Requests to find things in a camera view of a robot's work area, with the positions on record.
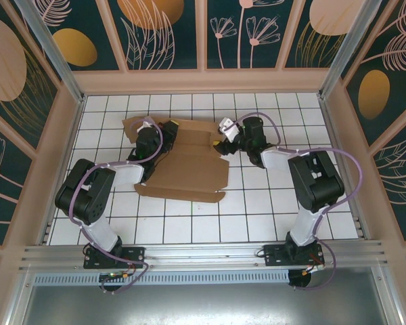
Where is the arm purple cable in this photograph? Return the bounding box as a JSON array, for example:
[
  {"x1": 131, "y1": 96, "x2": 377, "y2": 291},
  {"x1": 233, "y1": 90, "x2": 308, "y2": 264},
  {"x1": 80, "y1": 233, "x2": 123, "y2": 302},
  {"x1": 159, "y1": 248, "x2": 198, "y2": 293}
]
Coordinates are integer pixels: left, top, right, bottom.
[
  {"x1": 67, "y1": 120, "x2": 166, "y2": 295},
  {"x1": 218, "y1": 112, "x2": 363, "y2": 291}
]

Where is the brown cardboard box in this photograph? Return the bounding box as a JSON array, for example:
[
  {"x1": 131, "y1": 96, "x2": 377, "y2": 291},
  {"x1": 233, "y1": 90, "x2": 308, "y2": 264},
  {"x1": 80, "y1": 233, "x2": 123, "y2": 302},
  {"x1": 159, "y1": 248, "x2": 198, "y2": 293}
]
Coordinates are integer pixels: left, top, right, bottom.
[{"x1": 121, "y1": 116, "x2": 230, "y2": 204}]

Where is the grey metal sheet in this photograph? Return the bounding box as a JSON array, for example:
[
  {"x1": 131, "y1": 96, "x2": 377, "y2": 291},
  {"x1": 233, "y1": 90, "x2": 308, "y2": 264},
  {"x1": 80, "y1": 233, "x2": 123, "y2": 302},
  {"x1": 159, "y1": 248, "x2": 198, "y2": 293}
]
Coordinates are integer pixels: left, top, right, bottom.
[{"x1": 22, "y1": 284, "x2": 399, "y2": 325}]

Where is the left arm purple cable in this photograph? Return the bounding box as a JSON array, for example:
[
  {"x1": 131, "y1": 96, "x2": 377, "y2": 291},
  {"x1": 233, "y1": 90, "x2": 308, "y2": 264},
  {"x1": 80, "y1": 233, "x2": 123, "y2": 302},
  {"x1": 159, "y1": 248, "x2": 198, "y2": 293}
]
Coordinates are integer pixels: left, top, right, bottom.
[{"x1": 67, "y1": 120, "x2": 166, "y2": 295}]

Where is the grey slotted cable duct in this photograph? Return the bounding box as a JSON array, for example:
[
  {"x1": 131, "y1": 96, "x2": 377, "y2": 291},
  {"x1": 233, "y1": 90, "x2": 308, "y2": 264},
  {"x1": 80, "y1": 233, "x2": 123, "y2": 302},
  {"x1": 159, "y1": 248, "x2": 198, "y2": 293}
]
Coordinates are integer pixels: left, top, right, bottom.
[{"x1": 33, "y1": 269, "x2": 290, "y2": 285}]

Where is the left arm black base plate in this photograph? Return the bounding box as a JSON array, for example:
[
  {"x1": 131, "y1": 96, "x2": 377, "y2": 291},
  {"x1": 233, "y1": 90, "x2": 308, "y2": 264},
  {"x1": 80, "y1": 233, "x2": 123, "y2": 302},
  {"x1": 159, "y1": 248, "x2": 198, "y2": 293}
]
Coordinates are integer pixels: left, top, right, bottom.
[{"x1": 83, "y1": 246, "x2": 146, "y2": 270}]

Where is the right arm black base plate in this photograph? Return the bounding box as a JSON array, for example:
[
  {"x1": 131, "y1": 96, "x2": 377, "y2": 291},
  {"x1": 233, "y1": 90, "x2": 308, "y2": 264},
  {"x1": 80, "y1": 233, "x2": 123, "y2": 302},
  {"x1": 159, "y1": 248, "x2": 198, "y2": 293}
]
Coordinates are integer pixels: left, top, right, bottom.
[{"x1": 263, "y1": 243, "x2": 325, "y2": 267}]

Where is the aluminium frame post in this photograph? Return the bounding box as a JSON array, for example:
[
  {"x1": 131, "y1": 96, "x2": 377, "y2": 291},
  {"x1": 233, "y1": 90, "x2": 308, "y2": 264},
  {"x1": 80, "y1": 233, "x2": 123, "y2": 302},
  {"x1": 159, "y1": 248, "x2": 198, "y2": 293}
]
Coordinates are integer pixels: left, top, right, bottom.
[
  {"x1": 317, "y1": 0, "x2": 393, "y2": 99},
  {"x1": 13, "y1": 0, "x2": 86, "y2": 104}
]

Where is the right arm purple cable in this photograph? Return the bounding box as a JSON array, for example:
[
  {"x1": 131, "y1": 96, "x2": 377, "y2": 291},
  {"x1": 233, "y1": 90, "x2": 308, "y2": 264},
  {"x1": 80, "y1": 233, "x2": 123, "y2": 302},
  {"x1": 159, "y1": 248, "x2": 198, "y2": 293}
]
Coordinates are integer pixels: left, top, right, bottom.
[{"x1": 218, "y1": 112, "x2": 363, "y2": 291}]

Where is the aluminium mounting rail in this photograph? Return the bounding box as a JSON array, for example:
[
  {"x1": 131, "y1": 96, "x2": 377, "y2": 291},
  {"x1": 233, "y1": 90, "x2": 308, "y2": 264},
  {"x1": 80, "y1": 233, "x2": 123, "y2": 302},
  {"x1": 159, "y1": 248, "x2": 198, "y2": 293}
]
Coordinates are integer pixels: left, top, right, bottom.
[{"x1": 18, "y1": 240, "x2": 388, "y2": 272}]

